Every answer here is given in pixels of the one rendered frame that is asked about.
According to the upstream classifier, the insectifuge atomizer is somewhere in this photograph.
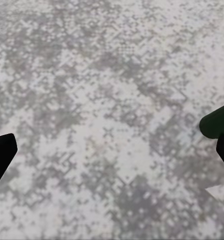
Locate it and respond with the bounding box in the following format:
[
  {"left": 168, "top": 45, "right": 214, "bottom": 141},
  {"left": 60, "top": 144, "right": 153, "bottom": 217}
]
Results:
[{"left": 199, "top": 106, "right": 224, "bottom": 140}]

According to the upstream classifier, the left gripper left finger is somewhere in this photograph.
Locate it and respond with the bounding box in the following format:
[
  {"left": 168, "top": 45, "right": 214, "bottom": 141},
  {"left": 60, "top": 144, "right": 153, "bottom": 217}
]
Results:
[{"left": 0, "top": 133, "right": 18, "bottom": 180}]

